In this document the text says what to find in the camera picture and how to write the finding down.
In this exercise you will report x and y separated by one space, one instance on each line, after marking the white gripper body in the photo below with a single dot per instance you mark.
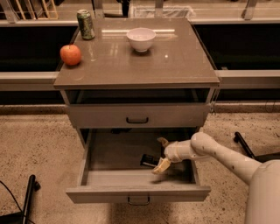
172 151

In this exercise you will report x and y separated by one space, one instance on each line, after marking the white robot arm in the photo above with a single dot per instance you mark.
263 179

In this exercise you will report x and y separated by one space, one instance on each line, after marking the metal railing beam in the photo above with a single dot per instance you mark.
229 79

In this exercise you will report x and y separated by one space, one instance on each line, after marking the black drawer handle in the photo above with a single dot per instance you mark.
137 121
139 200

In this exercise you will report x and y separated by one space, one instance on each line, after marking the black base leg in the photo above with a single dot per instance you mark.
23 214
262 158

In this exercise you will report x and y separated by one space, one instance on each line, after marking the white bowl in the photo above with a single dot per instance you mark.
141 39

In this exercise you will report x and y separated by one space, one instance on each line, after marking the black upper drawer handle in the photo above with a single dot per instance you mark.
137 121

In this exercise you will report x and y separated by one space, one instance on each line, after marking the red apple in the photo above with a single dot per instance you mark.
70 55

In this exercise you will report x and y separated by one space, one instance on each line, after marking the grey drawer cabinet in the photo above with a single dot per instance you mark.
175 70

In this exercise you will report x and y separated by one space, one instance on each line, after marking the black right base leg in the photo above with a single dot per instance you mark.
262 158

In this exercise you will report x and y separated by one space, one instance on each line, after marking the black lower drawer handle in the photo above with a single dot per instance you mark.
139 200

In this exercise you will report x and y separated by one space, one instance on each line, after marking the closed grey upper drawer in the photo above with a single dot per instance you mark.
104 116

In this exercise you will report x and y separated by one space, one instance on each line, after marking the wooden rack in background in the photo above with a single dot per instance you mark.
33 9

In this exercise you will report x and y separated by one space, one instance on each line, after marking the dark rxbar chocolate bar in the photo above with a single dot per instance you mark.
149 160

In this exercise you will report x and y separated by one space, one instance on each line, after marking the open grey lower drawer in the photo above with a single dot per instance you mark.
111 171

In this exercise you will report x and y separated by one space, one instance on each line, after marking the green soda can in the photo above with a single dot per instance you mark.
85 24

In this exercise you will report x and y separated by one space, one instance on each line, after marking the black left base leg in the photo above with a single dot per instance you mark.
23 214

